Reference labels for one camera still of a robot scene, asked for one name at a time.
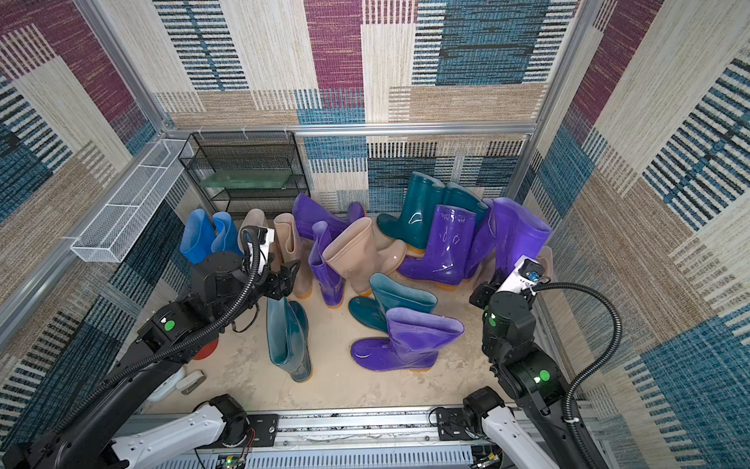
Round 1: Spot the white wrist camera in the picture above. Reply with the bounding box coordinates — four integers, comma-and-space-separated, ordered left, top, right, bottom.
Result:
250, 226, 275, 274
497, 256, 545, 293

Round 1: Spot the beige rain boot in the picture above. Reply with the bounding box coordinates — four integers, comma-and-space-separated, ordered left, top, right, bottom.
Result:
237, 208, 269, 250
323, 217, 407, 296
273, 213, 313, 299

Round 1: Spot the beige rain boot wall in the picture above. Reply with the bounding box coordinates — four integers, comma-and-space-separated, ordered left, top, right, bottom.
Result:
536, 245, 555, 279

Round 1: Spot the green tray on rack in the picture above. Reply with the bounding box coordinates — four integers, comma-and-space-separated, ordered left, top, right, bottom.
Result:
200, 169, 293, 190

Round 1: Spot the red pen holder cup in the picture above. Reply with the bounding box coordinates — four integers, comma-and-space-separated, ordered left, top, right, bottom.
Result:
193, 338, 220, 361

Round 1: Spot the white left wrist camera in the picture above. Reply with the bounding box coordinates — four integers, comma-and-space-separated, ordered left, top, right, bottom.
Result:
250, 226, 275, 274

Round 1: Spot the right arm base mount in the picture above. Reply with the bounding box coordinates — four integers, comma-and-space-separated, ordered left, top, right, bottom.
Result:
428, 386, 559, 468

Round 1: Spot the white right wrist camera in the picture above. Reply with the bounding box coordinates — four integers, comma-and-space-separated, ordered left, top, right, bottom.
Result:
497, 256, 545, 293

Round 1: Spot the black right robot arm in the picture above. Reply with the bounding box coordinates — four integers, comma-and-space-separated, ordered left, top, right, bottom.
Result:
470, 283, 623, 468

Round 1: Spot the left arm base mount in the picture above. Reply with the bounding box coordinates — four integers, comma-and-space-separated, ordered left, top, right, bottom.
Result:
109, 394, 279, 468

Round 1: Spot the white wire mesh basket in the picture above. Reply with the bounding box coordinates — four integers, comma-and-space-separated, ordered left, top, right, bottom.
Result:
70, 139, 186, 263

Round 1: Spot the white stapler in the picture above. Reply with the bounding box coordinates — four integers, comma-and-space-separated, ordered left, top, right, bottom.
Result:
176, 371, 206, 395

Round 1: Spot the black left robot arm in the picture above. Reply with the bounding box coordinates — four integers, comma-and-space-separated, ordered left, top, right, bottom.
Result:
2, 226, 300, 468

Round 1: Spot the white round clock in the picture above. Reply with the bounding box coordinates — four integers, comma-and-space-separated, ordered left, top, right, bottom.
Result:
146, 367, 187, 403

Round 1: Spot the black wire mesh shelf rack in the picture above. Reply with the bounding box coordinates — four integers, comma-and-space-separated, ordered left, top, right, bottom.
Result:
179, 131, 311, 220

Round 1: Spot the purple rain boot front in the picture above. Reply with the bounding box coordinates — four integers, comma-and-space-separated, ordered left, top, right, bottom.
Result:
351, 307, 465, 372

